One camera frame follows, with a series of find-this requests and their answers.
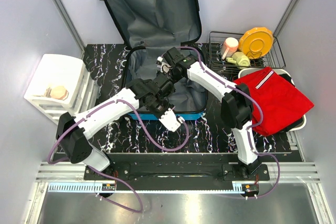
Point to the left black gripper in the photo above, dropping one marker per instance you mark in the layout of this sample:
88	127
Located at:
168	106

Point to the blue cartoon fish suitcase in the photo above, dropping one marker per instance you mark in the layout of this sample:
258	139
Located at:
150	28

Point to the pink round cosmetic item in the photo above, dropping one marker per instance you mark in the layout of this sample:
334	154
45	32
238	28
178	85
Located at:
59	93

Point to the black garment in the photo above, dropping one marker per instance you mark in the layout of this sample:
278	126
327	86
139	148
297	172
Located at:
300	123

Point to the red garment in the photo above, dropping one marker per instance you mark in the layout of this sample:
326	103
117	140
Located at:
282	103

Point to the small white pink box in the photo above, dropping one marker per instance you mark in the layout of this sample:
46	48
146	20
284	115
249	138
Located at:
48	92

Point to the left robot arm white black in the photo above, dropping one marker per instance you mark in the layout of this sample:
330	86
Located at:
74	132

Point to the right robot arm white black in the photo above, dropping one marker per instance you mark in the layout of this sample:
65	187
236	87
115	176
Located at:
236	103

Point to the pink plastic cup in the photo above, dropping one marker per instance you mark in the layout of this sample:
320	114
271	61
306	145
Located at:
229	47

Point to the black marbled table mat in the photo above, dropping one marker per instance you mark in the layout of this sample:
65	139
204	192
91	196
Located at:
106	63

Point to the light green cup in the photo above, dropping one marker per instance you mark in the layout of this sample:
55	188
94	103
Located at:
239	59

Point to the white rectangular plastic basin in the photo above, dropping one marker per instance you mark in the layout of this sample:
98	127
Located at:
247	71

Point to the orange round plate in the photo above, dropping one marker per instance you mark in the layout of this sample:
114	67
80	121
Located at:
256	42

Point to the white drawer organizer box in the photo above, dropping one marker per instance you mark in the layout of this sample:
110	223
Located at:
61	70

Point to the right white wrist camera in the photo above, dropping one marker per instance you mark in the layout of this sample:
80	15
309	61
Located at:
163	66

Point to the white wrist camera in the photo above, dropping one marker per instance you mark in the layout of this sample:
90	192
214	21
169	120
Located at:
171	121
163	66

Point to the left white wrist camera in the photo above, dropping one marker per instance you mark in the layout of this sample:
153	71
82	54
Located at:
171	121

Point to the black wire dish rack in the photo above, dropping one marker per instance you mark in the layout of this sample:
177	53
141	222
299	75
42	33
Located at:
274	58

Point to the aluminium rail frame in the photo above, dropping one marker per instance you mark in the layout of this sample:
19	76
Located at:
77	178

